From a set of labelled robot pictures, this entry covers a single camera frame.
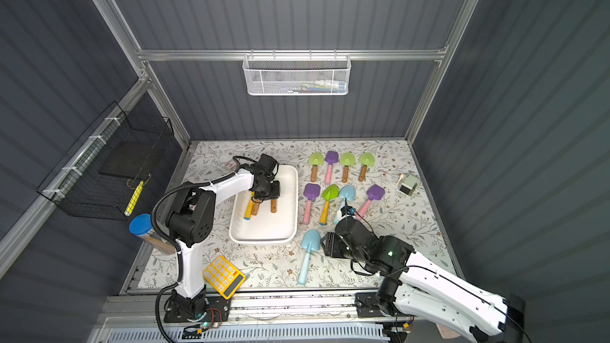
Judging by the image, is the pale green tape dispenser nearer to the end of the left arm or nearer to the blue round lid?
the end of the left arm

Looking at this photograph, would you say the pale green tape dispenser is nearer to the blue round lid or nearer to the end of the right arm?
the end of the right arm

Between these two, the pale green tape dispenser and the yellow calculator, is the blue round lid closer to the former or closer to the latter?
the yellow calculator

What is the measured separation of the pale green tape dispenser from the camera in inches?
38.8

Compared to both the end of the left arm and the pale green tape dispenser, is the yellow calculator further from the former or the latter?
the pale green tape dispenser

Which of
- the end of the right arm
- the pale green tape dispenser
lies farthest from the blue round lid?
the pale green tape dispenser

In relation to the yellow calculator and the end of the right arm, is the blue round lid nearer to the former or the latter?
the yellow calculator
